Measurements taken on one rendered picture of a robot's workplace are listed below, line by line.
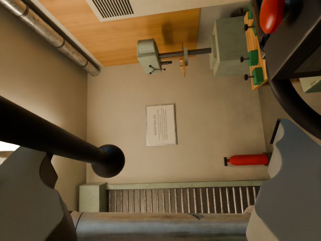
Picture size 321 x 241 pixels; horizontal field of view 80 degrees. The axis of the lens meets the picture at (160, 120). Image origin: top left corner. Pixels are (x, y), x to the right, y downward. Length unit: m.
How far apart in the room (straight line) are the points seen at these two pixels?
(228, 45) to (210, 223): 1.95
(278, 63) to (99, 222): 0.42
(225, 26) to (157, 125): 1.61
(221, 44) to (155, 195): 2.17
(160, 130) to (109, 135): 0.83
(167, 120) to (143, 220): 2.56
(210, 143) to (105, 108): 1.76
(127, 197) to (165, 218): 2.63
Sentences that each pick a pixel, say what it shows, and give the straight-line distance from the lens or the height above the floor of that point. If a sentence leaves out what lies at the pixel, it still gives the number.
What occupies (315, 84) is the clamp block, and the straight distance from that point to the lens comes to 0.26.
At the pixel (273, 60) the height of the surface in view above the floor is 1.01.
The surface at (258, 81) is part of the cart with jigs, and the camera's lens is 1.55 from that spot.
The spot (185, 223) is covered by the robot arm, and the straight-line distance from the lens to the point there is 0.49.
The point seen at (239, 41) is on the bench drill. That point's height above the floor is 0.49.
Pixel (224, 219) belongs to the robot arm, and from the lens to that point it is 0.52.
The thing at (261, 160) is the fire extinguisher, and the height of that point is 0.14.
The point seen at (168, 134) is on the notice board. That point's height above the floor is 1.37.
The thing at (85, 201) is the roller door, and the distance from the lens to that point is 3.10.
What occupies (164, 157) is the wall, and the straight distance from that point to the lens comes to 2.96.
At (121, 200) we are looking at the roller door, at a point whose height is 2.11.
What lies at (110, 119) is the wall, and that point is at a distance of 3.22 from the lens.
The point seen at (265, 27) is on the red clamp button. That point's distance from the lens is 0.19.
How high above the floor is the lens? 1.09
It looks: 7 degrees up
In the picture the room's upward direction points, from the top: 94 degrees counter-clockwise
